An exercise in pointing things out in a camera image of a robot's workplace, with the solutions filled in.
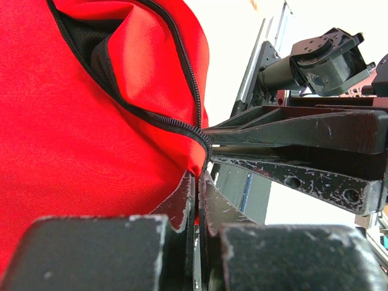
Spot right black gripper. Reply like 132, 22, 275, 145
204, 97, 387, 216

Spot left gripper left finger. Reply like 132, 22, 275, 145
1, 172, 196, 290

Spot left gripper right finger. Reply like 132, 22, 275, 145
198, 173, 387, 290

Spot red zip jacket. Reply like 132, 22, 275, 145
1, 1, 210, 271

